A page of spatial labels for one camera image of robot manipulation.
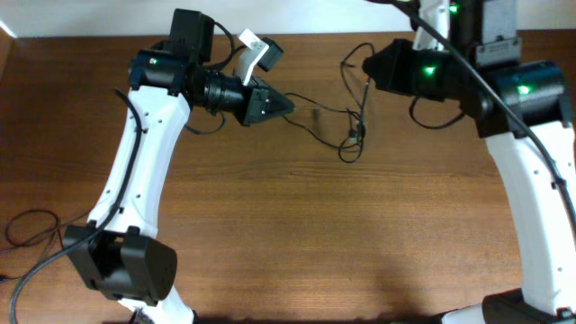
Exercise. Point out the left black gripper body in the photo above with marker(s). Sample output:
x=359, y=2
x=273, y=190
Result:
x=254, y=106

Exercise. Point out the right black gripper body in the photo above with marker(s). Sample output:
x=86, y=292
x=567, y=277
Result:
x=422, y=73

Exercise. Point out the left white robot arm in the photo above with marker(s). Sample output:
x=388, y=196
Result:
x=117, y=251

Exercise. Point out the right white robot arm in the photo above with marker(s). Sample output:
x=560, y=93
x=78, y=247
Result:
x=470, y=52

